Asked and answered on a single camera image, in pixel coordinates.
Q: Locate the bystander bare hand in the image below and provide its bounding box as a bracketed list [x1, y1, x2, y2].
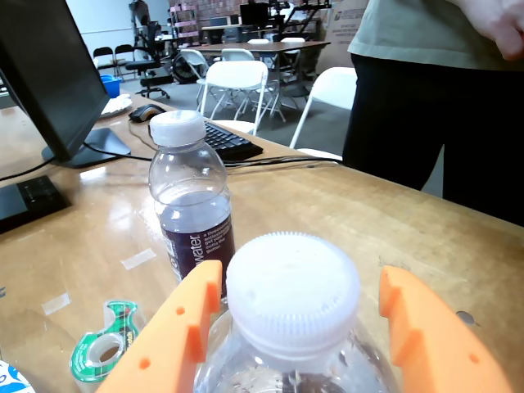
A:
[470, 0, 524, 61]

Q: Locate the white folding chair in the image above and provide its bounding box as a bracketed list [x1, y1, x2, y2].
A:
[289, 66, 358, 161]
[198, 60, 287, 137]

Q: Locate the black computer mouse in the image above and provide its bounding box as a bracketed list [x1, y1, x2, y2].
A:
[129, 103, 167, 124]

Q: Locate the blue plastic bin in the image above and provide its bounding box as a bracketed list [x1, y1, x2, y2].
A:
[100, 75, 123, 99]

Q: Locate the purple label vitaminwater bottle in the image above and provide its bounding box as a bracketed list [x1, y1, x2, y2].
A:
[147, 109, 237, 304]

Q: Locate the black computer monitor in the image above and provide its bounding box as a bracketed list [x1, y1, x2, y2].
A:
[0, 0, 133, 169]

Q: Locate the green tape dispenser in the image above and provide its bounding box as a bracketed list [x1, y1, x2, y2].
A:
[69, 300, 147, 384]

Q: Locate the black keyboard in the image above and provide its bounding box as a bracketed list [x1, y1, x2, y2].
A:
[202, 121, 265, 161]

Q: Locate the white paper plate blue pattern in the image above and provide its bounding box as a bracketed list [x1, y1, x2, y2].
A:
[0, 359, 37, 393]

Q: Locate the person in black trousers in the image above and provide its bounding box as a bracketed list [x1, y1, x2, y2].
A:
[342, 0, 524, 227]

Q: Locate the plate with white napkin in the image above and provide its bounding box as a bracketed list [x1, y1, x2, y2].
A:
[99, 93, 134, 120]

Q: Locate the black office chair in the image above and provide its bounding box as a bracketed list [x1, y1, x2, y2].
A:
[124, 20, 171, 100]

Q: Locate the brown folding table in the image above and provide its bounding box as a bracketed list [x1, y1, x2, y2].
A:
[184, 39, 332, 55]

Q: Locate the clear plastic water bottle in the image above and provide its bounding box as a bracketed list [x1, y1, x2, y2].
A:
[192, 231, 402, 393]

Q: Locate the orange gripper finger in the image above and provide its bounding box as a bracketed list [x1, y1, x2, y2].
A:
[95, 260, 224, 393]
[378, 264, 516, 393]

